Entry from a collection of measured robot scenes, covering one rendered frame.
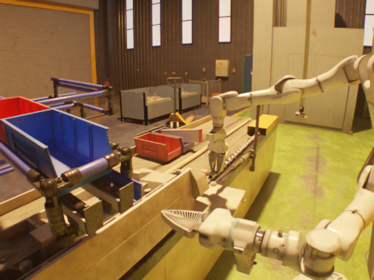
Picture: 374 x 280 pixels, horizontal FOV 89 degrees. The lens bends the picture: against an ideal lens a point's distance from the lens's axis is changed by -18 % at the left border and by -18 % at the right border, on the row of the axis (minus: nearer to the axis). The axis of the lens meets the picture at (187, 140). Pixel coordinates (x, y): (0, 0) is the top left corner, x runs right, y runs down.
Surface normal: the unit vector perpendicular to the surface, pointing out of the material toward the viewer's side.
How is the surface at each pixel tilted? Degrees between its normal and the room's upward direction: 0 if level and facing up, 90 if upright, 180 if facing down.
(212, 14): 90
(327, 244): 13
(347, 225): 2
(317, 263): 90
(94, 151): 88
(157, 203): 80
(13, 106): 94
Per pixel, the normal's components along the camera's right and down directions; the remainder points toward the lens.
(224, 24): -0.52, 0.26
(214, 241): 0.32, 0.18
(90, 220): 0.85, 0.25
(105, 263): 0.84, 0.00
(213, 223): -0.07, -0.96
